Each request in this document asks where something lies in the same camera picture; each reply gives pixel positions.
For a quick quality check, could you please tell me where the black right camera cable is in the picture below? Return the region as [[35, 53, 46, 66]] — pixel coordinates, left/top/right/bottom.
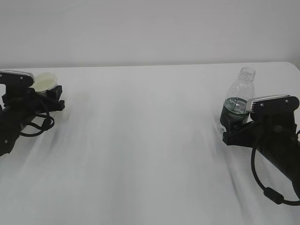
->
[[251, 117, 300, 205]]

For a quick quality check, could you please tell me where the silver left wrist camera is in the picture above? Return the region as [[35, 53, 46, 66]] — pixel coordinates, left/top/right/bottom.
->
[[0, 70, 35, 94]]

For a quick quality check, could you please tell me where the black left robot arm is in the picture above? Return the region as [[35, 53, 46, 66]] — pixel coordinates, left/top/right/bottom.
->
[[0, 85, 65, 156]]

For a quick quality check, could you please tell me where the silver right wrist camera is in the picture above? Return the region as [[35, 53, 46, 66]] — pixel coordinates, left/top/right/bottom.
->
[[245, 95, 300, 121]]

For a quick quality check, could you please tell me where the white paper cup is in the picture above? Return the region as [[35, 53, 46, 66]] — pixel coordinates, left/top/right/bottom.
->
[[31, 72, 57, 95]]

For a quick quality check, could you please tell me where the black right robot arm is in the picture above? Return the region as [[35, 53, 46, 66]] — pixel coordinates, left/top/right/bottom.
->
[[220, 112, 300, 206]]

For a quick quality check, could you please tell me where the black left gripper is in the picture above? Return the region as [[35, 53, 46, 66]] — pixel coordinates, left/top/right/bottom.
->
[[2, 85, 65, 117]]

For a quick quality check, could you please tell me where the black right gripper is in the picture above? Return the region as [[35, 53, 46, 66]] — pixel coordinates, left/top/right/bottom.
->
[[220, 112, 297, 147]]

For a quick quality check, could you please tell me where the clear green-label water bottle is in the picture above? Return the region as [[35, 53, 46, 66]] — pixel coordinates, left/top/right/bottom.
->
[[217, 66, 256, 134]]

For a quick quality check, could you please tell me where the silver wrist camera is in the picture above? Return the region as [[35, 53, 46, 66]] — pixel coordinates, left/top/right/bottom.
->
[[245, 95, 300, 121], [0, 70, 35, 94]]

